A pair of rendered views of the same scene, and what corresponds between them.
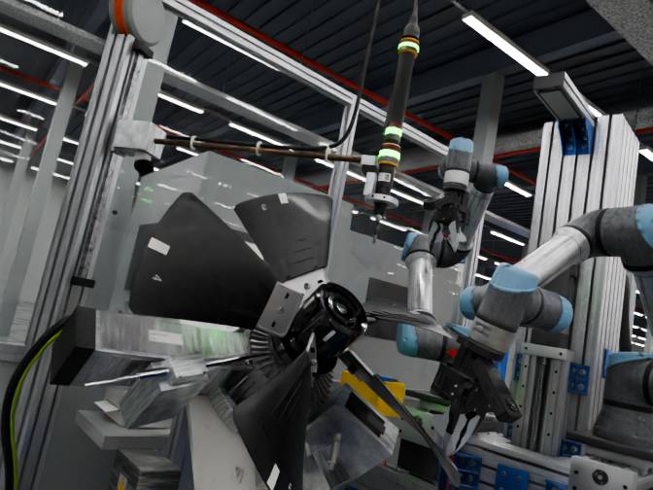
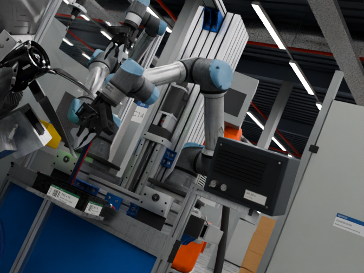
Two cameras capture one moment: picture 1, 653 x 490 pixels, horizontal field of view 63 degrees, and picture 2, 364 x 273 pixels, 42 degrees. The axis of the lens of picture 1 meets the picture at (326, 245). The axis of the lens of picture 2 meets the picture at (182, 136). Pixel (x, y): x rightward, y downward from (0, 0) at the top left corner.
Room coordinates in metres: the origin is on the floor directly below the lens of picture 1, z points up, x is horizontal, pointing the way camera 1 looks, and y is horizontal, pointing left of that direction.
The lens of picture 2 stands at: (-0.63, -0.07, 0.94)
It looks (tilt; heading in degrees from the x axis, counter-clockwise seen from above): 9 degrees up; 341
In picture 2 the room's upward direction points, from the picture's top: 24 degrees clockwise
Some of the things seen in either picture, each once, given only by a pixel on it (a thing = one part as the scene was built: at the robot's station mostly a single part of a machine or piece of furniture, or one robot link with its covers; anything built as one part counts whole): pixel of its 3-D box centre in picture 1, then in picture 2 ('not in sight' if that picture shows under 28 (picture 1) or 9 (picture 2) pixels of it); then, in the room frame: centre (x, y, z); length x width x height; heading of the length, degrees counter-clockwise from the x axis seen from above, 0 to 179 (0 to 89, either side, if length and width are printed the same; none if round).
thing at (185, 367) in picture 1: (185, 367); not in sight; (0.87, 0.18, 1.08); 0.07 x 0.04 x 0.06; 138
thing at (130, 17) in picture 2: (455, 181); (132, 20); (1.60, -0.36, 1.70); 0.08 x 0.08 x 0.05
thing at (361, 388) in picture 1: (370, 395); (40, 132); (1.53, -0.20, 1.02); 0.16 x 0.10 x 0.11; 38
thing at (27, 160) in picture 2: not in sight; (30, 154); (1.53, -0.20, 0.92); 0.03 x 0.03 x 0.12; 38
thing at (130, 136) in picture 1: (137, 139); not in sight; (1.26, 0.50, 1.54); 0.10 x 0.07 x 0.08; 73
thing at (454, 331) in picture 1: (459, 345); (106, 124); (1.76, -0.49, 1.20); 0.13 x 0.12 x 0.14; 89
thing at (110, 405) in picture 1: (134, 398); not in sight; (1.42, 0.41, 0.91); 0.17 x 0.16 x 0.11; 38
